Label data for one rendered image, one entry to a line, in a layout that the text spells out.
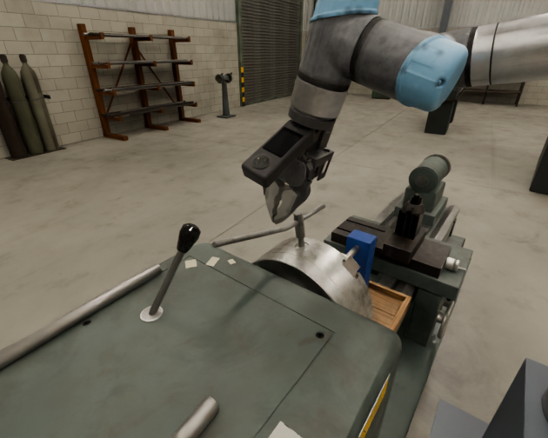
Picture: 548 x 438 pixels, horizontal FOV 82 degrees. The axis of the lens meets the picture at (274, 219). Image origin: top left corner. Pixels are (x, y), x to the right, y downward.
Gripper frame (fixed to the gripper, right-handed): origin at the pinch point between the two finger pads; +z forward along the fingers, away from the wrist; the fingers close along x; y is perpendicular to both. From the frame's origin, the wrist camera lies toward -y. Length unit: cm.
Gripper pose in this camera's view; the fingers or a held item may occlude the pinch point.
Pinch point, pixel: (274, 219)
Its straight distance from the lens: 58.0
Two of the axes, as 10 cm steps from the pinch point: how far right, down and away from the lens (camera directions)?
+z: -2.3, 7.6, 6.0
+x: -7.6, -5.3, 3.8
